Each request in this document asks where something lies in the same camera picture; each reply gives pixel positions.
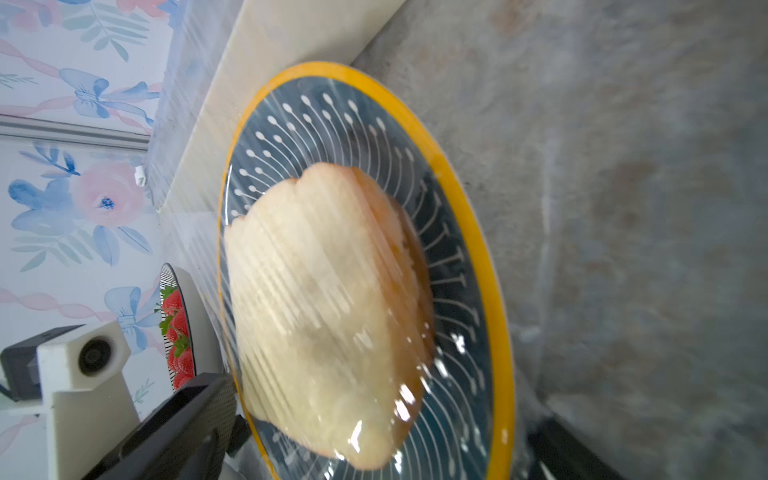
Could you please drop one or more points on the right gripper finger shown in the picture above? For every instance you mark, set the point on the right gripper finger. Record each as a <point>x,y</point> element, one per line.
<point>559,455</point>

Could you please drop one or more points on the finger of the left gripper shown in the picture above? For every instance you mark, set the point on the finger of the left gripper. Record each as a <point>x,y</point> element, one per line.
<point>187,437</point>

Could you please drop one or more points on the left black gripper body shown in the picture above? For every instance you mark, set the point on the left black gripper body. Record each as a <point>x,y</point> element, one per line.
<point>21,382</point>

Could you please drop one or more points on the dark blue yellow-rimmed plate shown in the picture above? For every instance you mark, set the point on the dark blue yellow-rimmed plate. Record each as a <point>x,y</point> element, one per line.
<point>323,112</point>

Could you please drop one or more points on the cream plastic wrap dispenser box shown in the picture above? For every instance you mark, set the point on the cream plastic wrap dispenser box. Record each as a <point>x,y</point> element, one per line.
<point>222,54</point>

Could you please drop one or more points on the glass bowl with striped rim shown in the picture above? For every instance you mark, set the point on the glass bowl with striped rim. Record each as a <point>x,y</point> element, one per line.
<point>205,344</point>

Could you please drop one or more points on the red strawberries pile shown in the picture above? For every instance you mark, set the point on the red strawberries pile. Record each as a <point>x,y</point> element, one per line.
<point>176,332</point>

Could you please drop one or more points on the slice of bread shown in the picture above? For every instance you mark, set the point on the slice of bread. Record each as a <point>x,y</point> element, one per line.
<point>333,313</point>

